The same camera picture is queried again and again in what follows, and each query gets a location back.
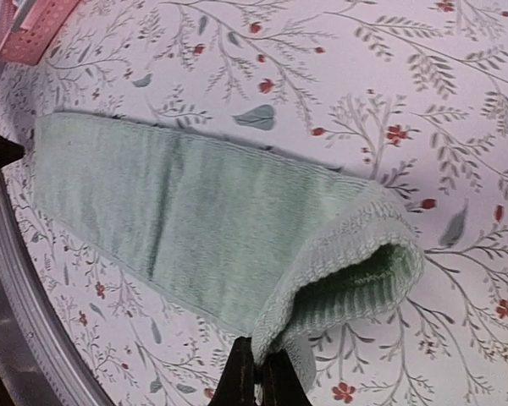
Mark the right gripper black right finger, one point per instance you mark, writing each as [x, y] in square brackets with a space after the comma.
[280, 384]

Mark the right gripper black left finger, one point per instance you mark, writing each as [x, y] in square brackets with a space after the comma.
[237, 382]

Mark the green towel with panda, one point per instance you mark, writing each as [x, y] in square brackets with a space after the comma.
[267, 246]

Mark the pink plastic basket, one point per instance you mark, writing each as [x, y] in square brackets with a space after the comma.
[28, 27]

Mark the aluminium front frame rail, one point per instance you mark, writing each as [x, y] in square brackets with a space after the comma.
[39, 364]

